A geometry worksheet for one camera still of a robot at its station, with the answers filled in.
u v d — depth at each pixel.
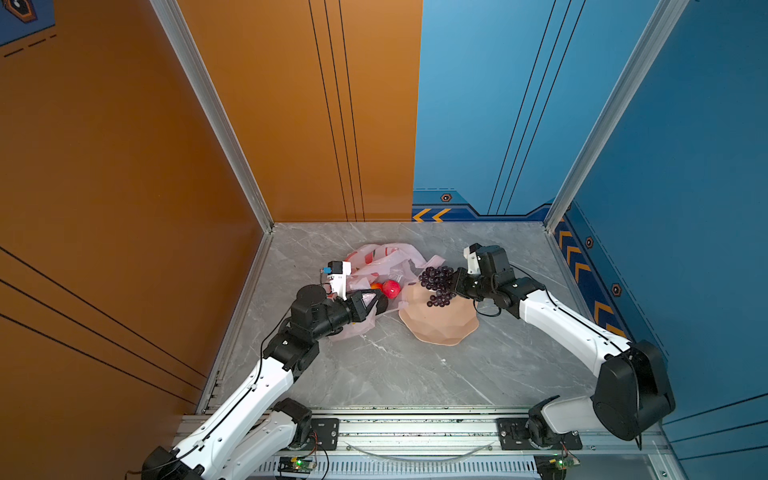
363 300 0.69
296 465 0.71
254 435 0.56
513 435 0.73
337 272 0.66
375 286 0.97
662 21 0.71
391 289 0.94
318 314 0.58
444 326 0.91
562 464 0.70
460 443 0.73
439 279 0.83
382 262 0.85
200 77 0.79
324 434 0.74
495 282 0.64
